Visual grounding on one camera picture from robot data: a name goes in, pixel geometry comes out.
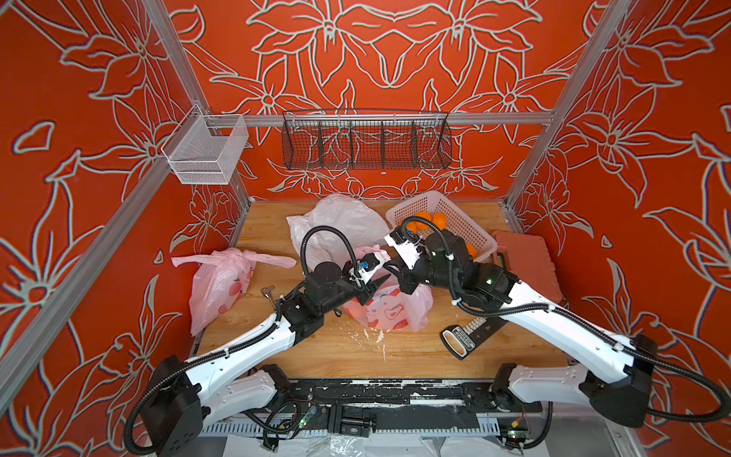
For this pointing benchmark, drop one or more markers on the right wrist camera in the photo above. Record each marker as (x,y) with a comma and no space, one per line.
(407,244)

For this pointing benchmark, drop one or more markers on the clear wire mesh basket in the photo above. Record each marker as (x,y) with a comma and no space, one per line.
(206,149)

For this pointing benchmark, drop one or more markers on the orange mandarin right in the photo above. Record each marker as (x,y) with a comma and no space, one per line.
(472,251)

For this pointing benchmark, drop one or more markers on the red plastic tool case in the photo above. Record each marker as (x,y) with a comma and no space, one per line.
(527,257)

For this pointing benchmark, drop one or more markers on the black wire wall basket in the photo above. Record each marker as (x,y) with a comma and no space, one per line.
(366,140)

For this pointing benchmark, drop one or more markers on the pink plastic bag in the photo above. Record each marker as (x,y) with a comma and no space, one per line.
(390,308)
(221,278)

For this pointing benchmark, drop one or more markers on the white translucent plastic bag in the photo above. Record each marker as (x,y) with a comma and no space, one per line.
(364,228)

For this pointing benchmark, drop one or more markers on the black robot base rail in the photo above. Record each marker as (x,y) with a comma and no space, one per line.
(429,407)

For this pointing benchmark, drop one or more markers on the white plastic perforated basket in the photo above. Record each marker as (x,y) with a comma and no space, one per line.
(458,222)

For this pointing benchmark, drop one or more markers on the orange mandarin back top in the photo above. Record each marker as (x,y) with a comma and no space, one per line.
(439,220)

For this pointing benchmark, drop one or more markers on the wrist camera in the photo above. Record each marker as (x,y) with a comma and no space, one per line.
(407,244)
(365,268)

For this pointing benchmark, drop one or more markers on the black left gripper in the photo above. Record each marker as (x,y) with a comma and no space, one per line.
(367,292)

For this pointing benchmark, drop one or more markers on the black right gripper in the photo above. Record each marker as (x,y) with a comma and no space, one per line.
(409,282)

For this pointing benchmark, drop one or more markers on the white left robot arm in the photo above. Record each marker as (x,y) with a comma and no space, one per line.
(178,398)

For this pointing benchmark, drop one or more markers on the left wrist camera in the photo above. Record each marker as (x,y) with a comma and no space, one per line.
(365,268)

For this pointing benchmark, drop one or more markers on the black handheld label tool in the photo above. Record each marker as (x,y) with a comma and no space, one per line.
(461,341)

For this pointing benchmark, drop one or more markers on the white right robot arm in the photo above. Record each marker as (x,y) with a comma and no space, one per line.
(613,374)

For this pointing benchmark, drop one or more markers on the small green handled screwdriver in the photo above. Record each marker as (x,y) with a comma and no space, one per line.
(267,292)

